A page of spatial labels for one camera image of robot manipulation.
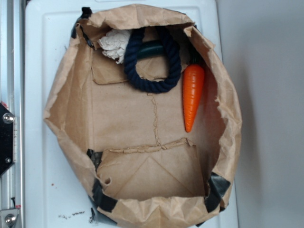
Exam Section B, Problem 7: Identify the white paper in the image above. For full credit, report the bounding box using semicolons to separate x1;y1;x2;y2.
98;29;132;64

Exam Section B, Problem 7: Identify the brown paper bag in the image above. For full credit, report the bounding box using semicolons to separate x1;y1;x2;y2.
44;4;242;228

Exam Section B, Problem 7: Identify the orange plastic carrot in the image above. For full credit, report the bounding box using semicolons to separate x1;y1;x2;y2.
182;64;205;133

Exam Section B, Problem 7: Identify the dark green tube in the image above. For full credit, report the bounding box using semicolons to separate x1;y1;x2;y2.
136;40;165;60

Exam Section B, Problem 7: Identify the white plastic tray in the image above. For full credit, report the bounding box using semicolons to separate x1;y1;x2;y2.
24;0;238;228

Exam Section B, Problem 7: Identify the navy blue rope ring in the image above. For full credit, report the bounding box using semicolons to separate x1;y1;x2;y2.
123;26;182;93

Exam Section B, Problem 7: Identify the black metal bracket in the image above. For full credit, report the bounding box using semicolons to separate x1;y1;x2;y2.
0;102;15;177

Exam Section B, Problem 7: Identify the aluminium frame rail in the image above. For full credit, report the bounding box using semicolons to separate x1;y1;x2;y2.
0;0;26;228

